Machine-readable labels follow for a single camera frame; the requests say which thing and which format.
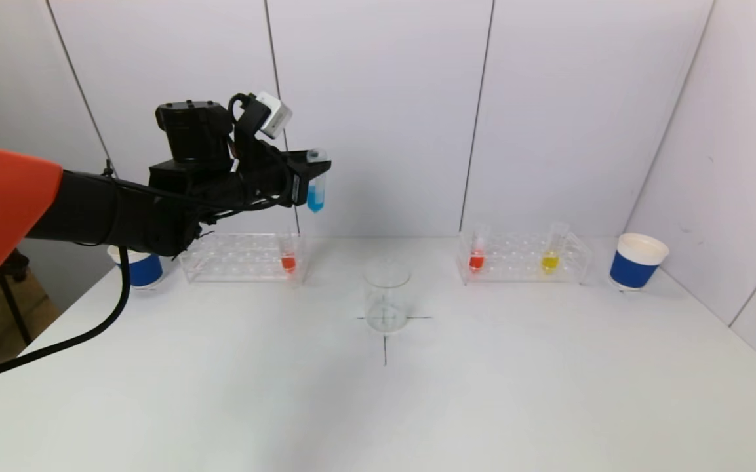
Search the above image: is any test tube with blue pigment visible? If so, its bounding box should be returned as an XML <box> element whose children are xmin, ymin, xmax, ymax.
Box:
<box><xmin>306</xmin><ymin>148</ymin><xmax>328</xmax><ymax>214</ymax></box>

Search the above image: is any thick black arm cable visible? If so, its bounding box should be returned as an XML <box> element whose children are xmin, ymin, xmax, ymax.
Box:
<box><xmin>0</xmin><ymin>246</ymin><xmax>132</xmax><ymax>385</ymax></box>

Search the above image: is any blue white paper cup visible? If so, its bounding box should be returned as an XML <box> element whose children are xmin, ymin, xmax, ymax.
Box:
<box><xmin>609</xmin><ymin>233</ymin><xmax>670</xmax><ymax>291</ymax></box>
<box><xmin>108</xmin><ymin>245</ymin><xmax>163</xmax><ymax>290</ymax></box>

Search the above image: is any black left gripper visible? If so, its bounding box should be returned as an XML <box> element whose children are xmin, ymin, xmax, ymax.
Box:
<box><xmin>241</xmin><ymin>142</ymin><xmax>332</xmax><ymax>210</ymax></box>

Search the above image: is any black stand with legs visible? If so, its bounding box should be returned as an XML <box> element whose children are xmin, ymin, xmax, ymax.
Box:
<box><xmin>0</xmin><ymin>249</ymin><xmax>34</xmax><ymax>348</ymax></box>

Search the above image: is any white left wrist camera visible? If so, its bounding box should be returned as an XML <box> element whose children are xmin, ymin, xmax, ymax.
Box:
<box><xmin>255</xmin><ymin>92</ymin><xmax>293</xmax><ymax>140</ymax></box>

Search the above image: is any test tube with yellow pigment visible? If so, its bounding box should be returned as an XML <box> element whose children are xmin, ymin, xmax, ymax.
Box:
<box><xmin>540</xmin><ymin>222</ymin><xmax>569</xmax><ymax>274</ymax></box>

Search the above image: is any thin black camera cable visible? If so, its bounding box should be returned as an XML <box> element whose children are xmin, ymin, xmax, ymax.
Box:
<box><xmin>228</xmin><ymin>93</ymin><xmax>255</xmax><ymax>135</ymax></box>

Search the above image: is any clear acrylic test tube rack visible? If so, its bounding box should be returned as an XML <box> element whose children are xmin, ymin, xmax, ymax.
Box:
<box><xmin>179</xmin><ymin>233</ymin><xmax>306</xmax><ymax>285</ymax></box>
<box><xmin>456</xmin><ymin>231</ymin><xmax>591</xmax><ymax>285</ymax></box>

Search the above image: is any test tube with red pigment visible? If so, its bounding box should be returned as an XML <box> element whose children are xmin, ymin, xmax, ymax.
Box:
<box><xmin>469</xmin><ymin>223</ymin><xmax>491</xmax><ymax>273</ymax></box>
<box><xmin>277</xmin><ymin>226</ymin><xmax>298</xmax><ymax>275</ymax></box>

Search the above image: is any clear glass beaker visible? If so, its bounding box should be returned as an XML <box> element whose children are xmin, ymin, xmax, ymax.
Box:
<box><xmin>363</xmin><ymin>262</ymin><xmax>412</xmax><ymax>334</ymax></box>

